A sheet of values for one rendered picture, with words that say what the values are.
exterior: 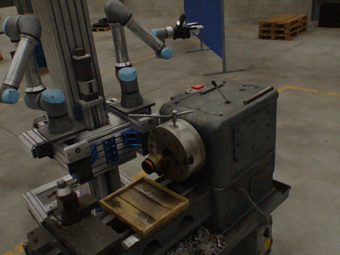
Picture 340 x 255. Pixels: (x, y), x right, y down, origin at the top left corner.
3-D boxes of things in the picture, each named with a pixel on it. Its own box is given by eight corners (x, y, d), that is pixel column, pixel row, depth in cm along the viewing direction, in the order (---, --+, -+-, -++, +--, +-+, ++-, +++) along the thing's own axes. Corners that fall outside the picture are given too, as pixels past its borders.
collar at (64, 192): (67, 184, 156) (66, 178, 155) (76, 190, 151) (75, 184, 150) (51, 192, 152) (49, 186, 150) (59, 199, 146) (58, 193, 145)
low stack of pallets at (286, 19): (278, 30, 988) (279, 13, 970) (308, 31, 935) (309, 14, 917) (256, 39, 906) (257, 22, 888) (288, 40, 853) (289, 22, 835)
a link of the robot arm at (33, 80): (42, 115, 198) (14, 16, 175) (25, 112, 206) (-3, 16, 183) (57, 107, 207) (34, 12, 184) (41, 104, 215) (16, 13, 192)
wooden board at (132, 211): (144, 180, 199) (143, 174, 197) (189, 206, 174) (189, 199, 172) (100, 206, 181) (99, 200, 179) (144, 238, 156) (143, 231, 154)
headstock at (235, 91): (221, 128, 251) (218, 76, 235) (280, 146, 218) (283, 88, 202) (160, 162, 216) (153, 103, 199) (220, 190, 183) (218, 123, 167)
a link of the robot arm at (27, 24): (53, 22, 183) (20, 108, 173) (40, 23, 188) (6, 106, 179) (37, 9, 173) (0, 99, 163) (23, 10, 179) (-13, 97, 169)
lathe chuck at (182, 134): (159, 158, 203) (159, 111, 186) (199, 184, 184) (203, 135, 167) (147, 164, 198) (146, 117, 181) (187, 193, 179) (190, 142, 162)
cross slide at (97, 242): (72, 204, 175) (71, 197, 173) (123, 245, 145) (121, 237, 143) (41, 221, 165) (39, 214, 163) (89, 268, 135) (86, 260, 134)
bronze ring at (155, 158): (151, 149, 177) (138, 157, 172) (164, 154, 171) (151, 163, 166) (154, 163, 182) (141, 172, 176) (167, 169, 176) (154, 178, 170)
